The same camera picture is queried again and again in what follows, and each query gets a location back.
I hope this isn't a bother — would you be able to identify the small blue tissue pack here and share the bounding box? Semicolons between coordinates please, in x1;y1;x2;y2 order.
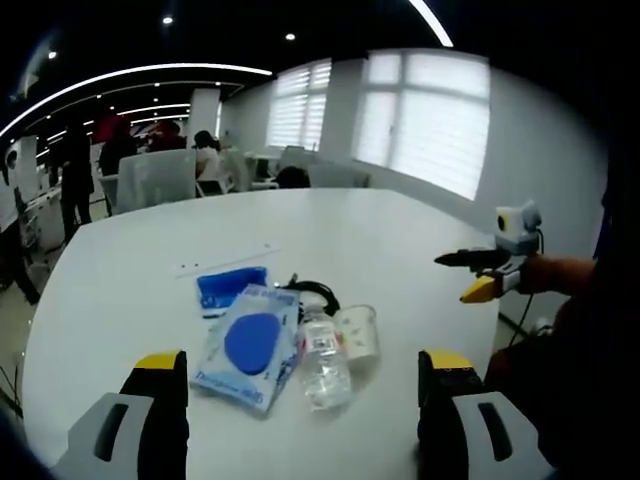
195;265;272;320

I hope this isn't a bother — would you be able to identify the window with white blinds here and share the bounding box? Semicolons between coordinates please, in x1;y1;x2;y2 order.
264;57;333;149
352;49;491;202

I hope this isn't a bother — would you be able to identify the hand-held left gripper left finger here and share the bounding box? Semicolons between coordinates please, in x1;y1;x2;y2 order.
58;349;191;480

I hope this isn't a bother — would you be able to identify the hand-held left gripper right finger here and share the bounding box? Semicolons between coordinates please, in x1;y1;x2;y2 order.
416;349;554;480

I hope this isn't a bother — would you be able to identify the large wet wipes pack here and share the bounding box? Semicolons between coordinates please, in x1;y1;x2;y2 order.
189;283;301;416

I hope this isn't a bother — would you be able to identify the white paper cup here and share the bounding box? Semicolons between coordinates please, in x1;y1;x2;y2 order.
333;303;379;362

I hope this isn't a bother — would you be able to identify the black cable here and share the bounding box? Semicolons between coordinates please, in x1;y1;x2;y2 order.
274;273;342;321

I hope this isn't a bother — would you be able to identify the white table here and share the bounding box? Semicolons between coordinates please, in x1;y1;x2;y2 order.
20;187;504;480

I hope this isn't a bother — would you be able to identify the white desk partition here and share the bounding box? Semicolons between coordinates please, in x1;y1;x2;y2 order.
305;162;372;190

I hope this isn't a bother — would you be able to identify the white office chair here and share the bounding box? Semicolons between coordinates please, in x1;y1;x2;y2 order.
97;148;199;217

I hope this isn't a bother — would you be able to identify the clear plastic water bottle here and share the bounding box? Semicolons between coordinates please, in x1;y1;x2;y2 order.
298;304;353;414

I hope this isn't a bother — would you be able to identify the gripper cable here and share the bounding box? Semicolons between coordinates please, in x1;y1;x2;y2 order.
507;227;556;346

